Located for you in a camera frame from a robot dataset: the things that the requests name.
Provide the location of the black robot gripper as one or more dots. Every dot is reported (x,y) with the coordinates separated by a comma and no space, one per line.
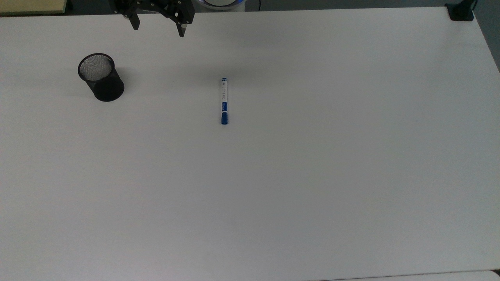
(156,6)

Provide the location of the blue and white marker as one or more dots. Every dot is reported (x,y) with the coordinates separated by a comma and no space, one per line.
(224,101)

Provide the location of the black mesh pen cup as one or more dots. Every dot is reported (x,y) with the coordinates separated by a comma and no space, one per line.
(103,84)

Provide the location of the beige board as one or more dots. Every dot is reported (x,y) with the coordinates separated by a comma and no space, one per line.
(31,6)

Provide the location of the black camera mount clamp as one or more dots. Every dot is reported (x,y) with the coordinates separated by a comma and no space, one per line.
(461,11)

